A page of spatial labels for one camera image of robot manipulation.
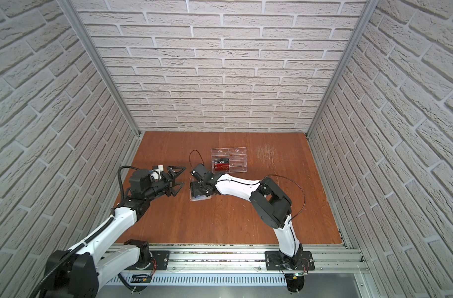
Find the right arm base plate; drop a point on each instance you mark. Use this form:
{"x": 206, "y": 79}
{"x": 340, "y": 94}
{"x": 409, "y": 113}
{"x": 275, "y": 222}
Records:
{"x": 302, "y": 261}

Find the red VIP card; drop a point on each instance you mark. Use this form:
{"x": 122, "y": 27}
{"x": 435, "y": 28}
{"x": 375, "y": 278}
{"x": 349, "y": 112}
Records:
{"x": 221, "y": 167}

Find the aluminium left frame rail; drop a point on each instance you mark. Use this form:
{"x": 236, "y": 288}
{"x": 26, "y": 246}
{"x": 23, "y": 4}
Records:
{"x": 86, "y": 40}

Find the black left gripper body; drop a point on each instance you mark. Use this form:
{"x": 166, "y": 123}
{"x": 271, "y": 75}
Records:
{"x": 170, "y": 180}

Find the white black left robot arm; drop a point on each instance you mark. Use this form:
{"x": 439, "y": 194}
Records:
{"x": 82, "y": 270}

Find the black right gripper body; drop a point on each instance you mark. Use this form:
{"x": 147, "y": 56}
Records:
{"x": 199, "y": 189}

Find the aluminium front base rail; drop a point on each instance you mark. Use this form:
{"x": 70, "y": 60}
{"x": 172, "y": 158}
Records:
{"x": 237, "y": 265}

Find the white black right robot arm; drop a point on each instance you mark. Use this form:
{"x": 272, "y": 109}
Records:
{"x": 273, "y": 206}

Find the aluminium frame rail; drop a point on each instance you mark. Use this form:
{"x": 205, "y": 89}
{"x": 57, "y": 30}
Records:
{"x": 86, "y": 40}
{"x": 355, "y": 37}

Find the black VIP card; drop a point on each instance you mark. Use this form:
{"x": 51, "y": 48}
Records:
{"x": 221, "y": 161}

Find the clear acrylic card organizer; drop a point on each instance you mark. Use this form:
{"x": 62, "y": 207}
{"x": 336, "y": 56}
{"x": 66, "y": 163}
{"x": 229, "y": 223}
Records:
{"x": 237, "y": 157}

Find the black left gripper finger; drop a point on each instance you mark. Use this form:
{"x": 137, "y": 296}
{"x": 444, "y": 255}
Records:
{"x": 175, "y": 171}
{"x": 174, "y": 188}

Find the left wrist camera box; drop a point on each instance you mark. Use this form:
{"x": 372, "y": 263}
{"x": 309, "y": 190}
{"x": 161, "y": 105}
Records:
{"x": 143, "y": 179}

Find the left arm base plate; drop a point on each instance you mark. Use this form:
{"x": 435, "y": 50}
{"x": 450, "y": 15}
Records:
{"x": 158, "y": 259}

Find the aluminium right frame rail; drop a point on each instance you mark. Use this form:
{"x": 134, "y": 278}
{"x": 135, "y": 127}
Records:
{"x": 355, "y": 37}

